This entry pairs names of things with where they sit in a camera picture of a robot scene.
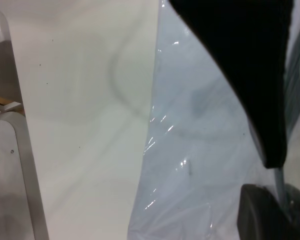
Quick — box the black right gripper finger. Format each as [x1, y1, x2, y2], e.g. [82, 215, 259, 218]
[236, 183, 300, 240]
[168, 0, 295, 169]

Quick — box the clear zip bag green strip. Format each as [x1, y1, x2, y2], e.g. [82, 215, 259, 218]
[126, 0, 300, 240]

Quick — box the light wooden slat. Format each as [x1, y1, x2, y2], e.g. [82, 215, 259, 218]
[0, 92, 25, 113]

